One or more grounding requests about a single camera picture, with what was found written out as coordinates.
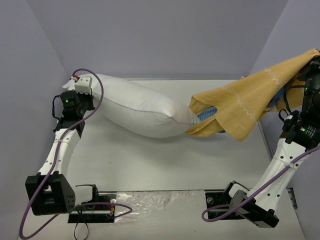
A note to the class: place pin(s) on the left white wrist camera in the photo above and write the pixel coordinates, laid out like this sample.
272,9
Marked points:
84,85

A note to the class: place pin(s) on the white pillow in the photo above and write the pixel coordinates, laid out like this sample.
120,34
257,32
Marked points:
137,108

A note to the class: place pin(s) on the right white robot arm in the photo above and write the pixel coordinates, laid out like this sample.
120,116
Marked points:
299,138

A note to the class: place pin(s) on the blue yellow Pikachu pillowcase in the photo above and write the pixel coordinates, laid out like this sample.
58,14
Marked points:
242,103

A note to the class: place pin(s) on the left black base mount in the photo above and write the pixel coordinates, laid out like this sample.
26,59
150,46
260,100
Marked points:
94,214

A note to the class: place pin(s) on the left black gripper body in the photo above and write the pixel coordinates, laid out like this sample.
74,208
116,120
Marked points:
87,99

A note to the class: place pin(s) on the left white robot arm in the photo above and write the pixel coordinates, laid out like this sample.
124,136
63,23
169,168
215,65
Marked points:
49,191

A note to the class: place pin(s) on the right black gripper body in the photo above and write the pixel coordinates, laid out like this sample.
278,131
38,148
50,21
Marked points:
307,71

